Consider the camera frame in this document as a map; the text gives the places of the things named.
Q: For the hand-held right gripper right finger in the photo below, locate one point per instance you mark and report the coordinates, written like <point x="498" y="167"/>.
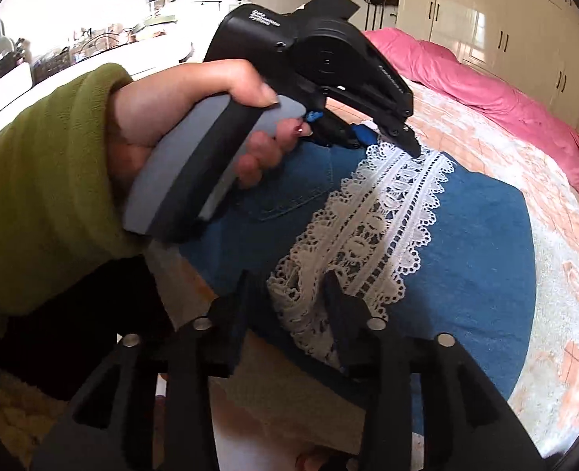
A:
<point x="343" y="324"/>

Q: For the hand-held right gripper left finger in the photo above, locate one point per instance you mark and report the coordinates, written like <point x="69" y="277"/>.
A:
<point x="243" y="324"/>

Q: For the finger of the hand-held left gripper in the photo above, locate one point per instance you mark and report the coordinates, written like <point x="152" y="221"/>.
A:
<point x="407" y="140"/>
<point x="363" y="136"/>

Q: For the blue denim pants lace trim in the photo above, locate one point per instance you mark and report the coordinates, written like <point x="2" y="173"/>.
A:
<point x="466" y="255"/>

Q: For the person's left forearm green sleeve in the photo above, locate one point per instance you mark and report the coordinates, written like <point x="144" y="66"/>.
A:
<point x="39" y="181"/>

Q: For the person's left hand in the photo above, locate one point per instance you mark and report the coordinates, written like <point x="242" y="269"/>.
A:
<point x="172" y="93"/>

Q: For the pink duvet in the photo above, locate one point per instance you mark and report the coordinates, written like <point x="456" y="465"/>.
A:
<point x="490" y="93"/>

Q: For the cream wardrobe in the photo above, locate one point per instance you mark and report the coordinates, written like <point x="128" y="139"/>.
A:
<point x="490" y="19"/>

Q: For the white dresser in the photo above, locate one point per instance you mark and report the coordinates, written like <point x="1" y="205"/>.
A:
<point x="172" y="54"/>

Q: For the person's leg in black trousers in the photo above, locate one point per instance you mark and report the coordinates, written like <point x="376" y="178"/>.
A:
<point x="73" y="314"/>

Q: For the white blanket orange flower pattern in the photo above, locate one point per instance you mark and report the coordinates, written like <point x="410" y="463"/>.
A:
<point x="554" y="265"/>

